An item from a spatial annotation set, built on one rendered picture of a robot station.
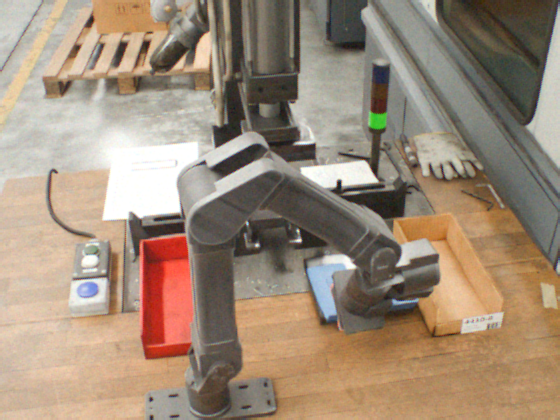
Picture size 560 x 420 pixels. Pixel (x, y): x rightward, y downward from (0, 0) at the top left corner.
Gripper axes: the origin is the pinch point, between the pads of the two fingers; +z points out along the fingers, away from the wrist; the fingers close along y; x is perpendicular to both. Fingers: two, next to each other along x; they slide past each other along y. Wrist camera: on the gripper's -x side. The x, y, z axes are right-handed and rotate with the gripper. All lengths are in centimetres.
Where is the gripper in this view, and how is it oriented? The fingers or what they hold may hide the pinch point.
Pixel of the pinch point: (347, 314)
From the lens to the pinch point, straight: 114.9
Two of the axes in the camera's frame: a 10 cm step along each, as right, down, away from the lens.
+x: -9.8, 1.3, -1.7
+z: -1.0, 4.3, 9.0
